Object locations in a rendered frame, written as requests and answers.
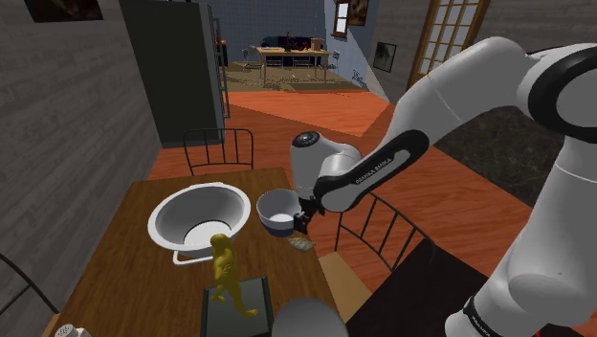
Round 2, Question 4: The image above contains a small patterned flat object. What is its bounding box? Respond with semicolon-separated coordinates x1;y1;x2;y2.
286;236;315;254

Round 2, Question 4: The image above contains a small white blue bowl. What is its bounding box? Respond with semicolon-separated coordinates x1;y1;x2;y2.
255;188;302;238

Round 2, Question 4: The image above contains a dark green flat box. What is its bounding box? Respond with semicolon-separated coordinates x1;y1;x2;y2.
200;276;276;337

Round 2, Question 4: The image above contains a yellow human figure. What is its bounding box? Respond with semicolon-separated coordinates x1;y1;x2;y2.
210;233;259;319

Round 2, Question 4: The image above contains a large white bowl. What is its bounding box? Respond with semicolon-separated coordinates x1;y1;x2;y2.
146;182;252;266

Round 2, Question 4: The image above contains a grey round object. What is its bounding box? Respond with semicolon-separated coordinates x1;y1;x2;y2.
271;297;350;337

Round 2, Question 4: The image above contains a dark robot stand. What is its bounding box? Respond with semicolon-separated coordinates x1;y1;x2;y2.
344;237;586;337

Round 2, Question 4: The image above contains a wooden table with clutter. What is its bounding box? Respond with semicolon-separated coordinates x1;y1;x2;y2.
254;32;332;88

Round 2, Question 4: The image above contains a dark tall refrigerator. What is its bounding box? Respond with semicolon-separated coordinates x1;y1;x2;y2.
119;0;231;149

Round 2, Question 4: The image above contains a wooden glass pane door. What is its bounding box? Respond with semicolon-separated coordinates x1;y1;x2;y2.
406;0;492;90

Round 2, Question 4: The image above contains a small white object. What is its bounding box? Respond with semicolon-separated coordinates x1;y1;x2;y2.
54;323;92;337

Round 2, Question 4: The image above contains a black wire chair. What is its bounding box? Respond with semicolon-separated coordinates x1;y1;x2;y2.
182;127;255;177
0;253;61;317
318;191;437;325

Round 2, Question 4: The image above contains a grey framed wall picture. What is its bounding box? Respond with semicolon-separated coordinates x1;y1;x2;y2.
372;41;398;74

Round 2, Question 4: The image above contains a small wall window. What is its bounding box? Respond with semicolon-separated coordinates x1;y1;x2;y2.
331;0;351;39

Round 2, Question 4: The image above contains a brown wall picture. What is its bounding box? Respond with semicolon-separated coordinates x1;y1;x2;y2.
347;0;370;27

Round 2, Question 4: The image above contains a dark wall picture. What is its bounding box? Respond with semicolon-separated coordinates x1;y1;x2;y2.
23;0;104;24

